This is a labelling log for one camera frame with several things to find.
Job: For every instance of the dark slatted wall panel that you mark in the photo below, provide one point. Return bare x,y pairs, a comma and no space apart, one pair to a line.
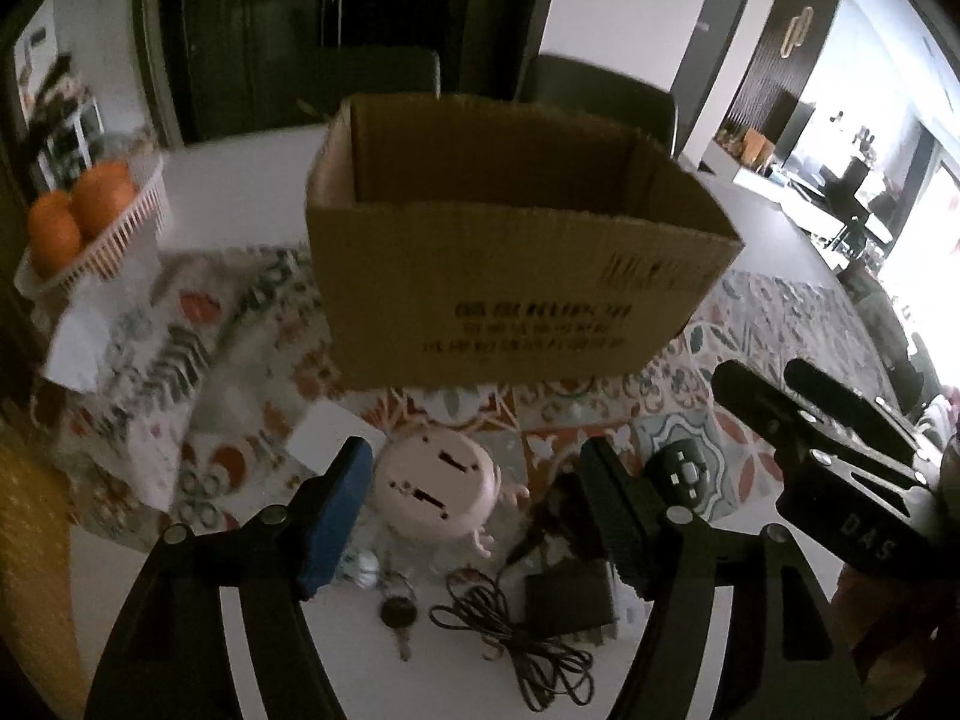
802,60

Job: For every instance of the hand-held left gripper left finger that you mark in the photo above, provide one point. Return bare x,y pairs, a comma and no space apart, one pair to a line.
337,517

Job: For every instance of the black power adapter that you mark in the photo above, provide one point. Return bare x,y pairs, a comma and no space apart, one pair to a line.
566,604

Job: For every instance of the white plastic basket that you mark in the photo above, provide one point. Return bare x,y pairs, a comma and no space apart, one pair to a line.
127,229

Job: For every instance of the black-headed key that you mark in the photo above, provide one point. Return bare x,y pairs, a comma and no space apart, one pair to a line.
397,611

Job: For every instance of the black remote with white buttons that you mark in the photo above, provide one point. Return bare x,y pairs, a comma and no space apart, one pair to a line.
684,480

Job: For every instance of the grey interior door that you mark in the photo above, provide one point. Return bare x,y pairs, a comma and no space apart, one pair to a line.
712,30

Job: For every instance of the dark small gadget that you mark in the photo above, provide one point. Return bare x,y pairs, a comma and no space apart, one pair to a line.
551,517

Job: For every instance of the pink round gadget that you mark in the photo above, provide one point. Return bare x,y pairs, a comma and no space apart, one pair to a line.
435,484

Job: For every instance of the patterned tile-print tablecloth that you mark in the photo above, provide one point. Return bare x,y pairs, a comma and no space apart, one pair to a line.
247,360

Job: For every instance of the distant brown box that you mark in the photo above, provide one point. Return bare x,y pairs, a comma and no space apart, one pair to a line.
754,148

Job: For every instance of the orange fruit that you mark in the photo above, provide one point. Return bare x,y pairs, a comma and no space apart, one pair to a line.
105,193
52,234

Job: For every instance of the white plastic card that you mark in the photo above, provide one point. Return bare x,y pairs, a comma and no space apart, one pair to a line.
330,431

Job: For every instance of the white crumpled paper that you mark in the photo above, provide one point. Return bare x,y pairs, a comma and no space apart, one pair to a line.
79,337

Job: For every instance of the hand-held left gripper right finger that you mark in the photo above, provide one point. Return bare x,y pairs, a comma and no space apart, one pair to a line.
611,521

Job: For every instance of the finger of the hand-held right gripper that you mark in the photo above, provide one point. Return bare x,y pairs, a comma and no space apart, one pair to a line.
847,397
757,397

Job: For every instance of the brown cardboard box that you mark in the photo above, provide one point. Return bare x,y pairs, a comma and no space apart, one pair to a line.
480,270

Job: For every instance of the person's right forearm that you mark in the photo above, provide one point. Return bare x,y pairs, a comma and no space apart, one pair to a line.
892,637

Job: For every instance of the dark chair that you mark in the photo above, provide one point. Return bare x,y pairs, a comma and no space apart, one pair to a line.
390,75
600,101

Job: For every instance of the cluttered white shelf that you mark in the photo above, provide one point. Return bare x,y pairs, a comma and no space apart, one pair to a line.
60,120

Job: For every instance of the dark glass door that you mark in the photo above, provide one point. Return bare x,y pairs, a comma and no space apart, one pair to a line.
300,7

